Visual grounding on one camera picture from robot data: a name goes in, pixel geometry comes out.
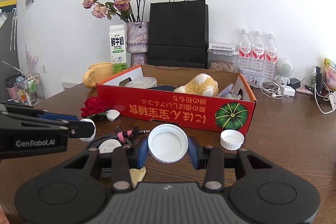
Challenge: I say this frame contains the red artificial rose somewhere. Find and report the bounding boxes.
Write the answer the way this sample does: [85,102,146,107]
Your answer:
[80,97,109,118]

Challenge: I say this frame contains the white bottle cap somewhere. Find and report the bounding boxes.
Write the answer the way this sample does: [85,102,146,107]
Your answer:
[147,124,189,164]
[220,130,245,151]

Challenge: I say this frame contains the navy zipper pouch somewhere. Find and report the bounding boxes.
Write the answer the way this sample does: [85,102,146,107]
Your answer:
[150,85,176,92]

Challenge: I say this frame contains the purple fabric pouch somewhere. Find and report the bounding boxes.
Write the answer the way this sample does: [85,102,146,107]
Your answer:
[218,84,234,98]

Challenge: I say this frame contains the yellow plush toy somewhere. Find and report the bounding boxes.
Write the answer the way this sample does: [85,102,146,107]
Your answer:
[174,73,219,97]

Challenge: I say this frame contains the white jar with lid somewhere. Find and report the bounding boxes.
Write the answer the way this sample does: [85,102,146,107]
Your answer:
[79,118,96,143]

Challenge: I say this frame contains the iridescent plastic bag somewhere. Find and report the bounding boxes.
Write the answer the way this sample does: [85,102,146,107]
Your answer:
[223,93,242,100]

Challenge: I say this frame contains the white leaflet board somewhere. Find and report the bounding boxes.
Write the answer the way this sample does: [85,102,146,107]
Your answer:
[62,82,78,90]

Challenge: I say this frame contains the white small round device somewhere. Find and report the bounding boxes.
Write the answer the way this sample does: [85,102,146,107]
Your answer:
[106,110,120,122]

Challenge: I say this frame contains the yellow ceramic mug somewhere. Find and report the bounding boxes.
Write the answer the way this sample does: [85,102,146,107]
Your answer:
[83,62,113,88]

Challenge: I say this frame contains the white milk carton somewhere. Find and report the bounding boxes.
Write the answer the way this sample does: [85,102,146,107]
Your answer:
[109,24,127,74]

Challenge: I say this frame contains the white earphones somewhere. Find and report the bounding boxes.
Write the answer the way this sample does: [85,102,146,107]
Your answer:
[259,79,284,100]

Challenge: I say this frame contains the red cardboard box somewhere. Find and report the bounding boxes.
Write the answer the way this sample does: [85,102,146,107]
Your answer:
[96,65,257,135]

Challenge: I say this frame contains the white charger block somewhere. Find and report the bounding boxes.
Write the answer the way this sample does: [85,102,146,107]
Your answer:
[280,85,295,97]

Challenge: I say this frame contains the purple flower vase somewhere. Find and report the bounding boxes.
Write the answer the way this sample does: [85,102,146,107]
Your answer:
[126,22,149,67]

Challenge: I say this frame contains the decorated tin box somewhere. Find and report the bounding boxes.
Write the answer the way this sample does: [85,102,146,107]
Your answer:
[238,69,265,88]

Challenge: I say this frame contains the black phone stand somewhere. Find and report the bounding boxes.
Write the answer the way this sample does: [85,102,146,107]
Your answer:
[313,66,325,96]

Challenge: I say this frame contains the white robot speaker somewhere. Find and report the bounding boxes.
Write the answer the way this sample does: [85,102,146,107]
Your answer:
[275,59,294,85]

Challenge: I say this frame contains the water bottle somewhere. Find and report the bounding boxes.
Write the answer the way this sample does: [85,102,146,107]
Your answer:
[264,34,278,80]
[251,31,266,72]
[238,29,252,70]

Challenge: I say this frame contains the snack packet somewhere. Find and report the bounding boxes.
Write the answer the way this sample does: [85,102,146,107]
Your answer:
[323,58,336,90]

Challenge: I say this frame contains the clear seed container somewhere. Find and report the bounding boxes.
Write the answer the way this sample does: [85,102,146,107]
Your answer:
[208,49,238,72]

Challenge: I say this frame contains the black paper bag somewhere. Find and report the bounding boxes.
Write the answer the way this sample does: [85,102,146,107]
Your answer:
[147,0,209,69]

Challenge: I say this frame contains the white paper box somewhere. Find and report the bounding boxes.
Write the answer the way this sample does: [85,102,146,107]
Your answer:
[209,43,236,52]

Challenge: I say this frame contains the wire storage rack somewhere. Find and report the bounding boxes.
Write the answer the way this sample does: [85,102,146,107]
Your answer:
[5,73,45,106]

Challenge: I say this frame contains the braided cable coil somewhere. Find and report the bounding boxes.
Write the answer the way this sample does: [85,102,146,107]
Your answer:
[84,126,152,179]

